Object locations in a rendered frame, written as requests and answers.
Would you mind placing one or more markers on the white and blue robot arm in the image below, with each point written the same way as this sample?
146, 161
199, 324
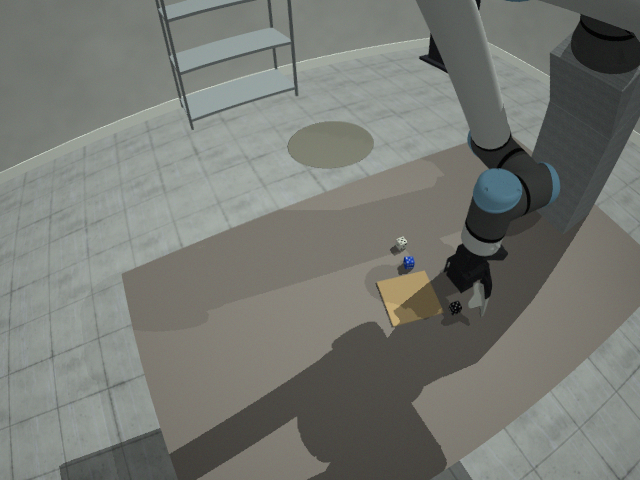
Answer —
459, 35

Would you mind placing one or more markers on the white die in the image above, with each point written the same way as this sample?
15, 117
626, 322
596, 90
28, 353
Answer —
401, 243

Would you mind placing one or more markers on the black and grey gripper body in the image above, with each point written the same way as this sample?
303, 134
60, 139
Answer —
461, 273

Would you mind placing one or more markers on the tan mat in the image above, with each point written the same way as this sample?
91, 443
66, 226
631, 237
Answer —
409, 298

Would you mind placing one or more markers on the black die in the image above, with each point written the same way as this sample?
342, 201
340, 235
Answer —
455, 307

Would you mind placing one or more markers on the blue die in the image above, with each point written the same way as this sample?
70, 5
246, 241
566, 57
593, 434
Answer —
409, 262

